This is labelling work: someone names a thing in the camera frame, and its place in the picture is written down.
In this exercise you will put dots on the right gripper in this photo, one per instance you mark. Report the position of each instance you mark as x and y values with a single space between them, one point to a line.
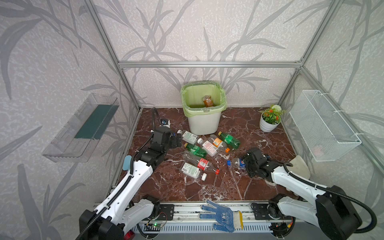
249 161

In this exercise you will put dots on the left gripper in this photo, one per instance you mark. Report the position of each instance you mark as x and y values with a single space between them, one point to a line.
174 139

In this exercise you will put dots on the small bottle blue label crushed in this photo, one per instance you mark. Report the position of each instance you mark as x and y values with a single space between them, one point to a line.
236 163

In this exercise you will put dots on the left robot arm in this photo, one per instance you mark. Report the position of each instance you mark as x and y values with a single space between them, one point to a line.
114 218

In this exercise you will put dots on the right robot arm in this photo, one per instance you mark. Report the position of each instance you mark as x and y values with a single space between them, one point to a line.
328 208

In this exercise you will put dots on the white trash bin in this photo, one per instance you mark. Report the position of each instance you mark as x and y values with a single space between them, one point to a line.
204 125

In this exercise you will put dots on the green plastic bin liner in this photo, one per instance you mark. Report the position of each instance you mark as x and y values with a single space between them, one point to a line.
192 98

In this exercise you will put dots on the green bottle yellow cap right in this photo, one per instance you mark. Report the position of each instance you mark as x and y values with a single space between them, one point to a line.
231 141

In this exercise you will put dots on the green bottle middle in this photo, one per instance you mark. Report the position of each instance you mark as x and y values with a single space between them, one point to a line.
196 150

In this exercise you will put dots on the potted plant white pot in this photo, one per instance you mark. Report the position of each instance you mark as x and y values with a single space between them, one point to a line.
271 118

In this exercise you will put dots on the clear bottle green label lower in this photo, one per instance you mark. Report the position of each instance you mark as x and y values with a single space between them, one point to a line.
193 172

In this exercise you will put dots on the light blue spatula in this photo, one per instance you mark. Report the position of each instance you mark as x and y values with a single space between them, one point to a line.
127 163

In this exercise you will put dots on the cream rubber glove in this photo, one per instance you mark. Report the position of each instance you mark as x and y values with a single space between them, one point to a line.
299 167

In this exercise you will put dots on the clear bottle orange label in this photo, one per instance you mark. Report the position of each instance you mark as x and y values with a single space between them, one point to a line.
219 144

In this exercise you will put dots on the long clear bottle red label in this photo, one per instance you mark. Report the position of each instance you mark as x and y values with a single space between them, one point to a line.
200 163

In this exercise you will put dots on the clear bottle pink label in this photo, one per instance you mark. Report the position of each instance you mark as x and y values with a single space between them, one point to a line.
208 147

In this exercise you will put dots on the blue dotted work glove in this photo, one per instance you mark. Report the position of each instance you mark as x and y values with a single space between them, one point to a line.
227 221

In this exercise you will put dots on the green circuit board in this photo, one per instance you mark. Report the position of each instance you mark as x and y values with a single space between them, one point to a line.
155 226

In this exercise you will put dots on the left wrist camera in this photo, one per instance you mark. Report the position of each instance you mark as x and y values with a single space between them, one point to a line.
165 122

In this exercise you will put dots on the white wire mesh basket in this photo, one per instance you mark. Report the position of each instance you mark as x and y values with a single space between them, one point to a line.
326 133

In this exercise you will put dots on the clear acrylic wall shelf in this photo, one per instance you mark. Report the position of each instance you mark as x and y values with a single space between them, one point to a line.
77 140

